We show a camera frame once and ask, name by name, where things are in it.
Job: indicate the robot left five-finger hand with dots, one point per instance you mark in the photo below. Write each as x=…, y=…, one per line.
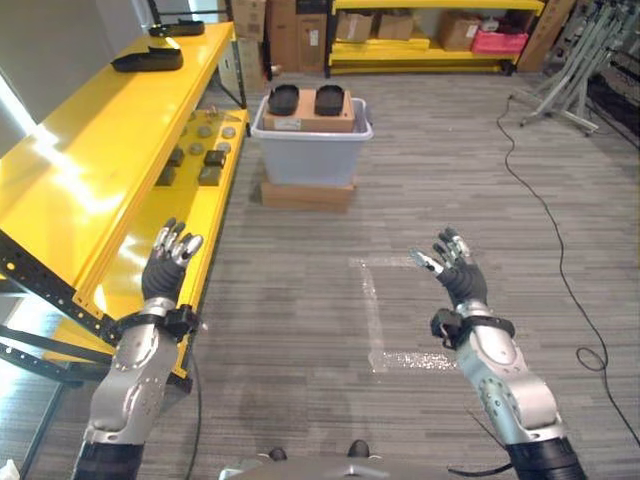
x=161, y=277

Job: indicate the robot right five-finger hand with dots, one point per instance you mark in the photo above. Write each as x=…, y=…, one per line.
x=466, y=282

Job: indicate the robot right silver arm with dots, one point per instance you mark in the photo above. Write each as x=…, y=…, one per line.
x=510, y=380

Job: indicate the robot left silver arm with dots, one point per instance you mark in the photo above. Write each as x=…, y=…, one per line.
x=127, y=385

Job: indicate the long yellow metal shelf unit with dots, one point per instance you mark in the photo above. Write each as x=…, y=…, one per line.
x=115, y=150

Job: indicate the flat brown cardboard box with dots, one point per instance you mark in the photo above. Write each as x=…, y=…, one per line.
x=305, y=197

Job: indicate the grey plastic box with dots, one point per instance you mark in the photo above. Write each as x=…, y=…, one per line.
x=310, y=157

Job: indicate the brown cardboard box white label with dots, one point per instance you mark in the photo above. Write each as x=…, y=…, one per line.
x=307, y=117

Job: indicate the pink box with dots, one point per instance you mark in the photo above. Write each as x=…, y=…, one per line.
x=499, y=43

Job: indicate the short yellow metal shelf unit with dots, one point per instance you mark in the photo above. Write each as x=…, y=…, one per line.
x=380, y=50

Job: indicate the brown cardboard box with label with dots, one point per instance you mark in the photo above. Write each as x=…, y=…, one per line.
x=459, y=30

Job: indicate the long flat cardboard box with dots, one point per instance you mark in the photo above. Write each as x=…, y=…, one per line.
x=545, y=35

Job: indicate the small brown cardboard box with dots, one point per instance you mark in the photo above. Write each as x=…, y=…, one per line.
x=354, y=26
x=395, y=26

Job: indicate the stacked brown cardboard box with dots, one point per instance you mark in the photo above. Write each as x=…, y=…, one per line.
x=249, y=20

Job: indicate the tall brown cardboard box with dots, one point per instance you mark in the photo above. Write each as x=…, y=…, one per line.
x=299, y=35

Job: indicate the small black block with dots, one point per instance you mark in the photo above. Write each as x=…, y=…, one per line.
x=167, y=176
x=176, y=157
x=215, y=158
x=210, y=176

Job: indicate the small grey round disc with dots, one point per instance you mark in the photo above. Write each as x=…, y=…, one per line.
x=204, y=131
x=196, y=148
x=223, y=147
x=228, y=132

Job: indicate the robot right dark foot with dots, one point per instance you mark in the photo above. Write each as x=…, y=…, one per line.
x=358, y=448

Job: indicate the robot dark foot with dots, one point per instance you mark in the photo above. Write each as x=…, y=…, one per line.
x=277, y=454
x=358, y=448

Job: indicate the robot left dark foot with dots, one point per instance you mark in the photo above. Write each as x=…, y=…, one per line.
x=277, y=454

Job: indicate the black sole-shaped part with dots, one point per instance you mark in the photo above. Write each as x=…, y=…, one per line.
x=283, y=100
x=329, y=100
x=147, y=61
x=177, y=27

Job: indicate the grey metal stands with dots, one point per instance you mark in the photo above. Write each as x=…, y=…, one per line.
x=575, y=65

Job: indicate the robot silver body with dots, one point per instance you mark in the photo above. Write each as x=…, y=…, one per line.
x=310, y=470

